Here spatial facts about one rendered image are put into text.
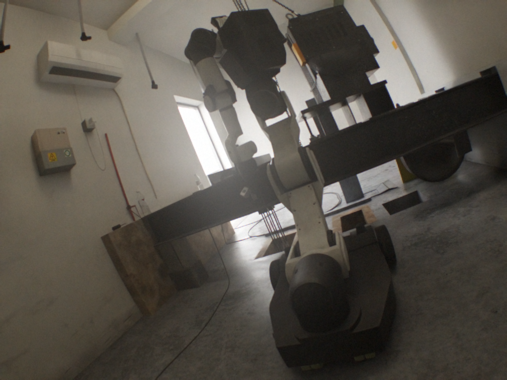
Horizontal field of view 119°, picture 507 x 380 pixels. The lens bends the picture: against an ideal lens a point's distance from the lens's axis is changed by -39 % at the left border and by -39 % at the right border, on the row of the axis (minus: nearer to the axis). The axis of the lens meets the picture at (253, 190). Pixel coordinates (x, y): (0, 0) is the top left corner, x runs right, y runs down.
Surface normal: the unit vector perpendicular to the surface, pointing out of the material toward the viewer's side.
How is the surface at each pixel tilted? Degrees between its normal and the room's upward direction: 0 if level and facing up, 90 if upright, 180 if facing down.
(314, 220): 53
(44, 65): 90
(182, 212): 90
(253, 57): 110
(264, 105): 97
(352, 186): 90
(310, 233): 41
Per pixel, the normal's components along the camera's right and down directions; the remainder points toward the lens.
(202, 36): 0.44, -0.02
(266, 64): 0.54, 0.21
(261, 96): -0.23, 0.30
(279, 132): -0.46, -0.43
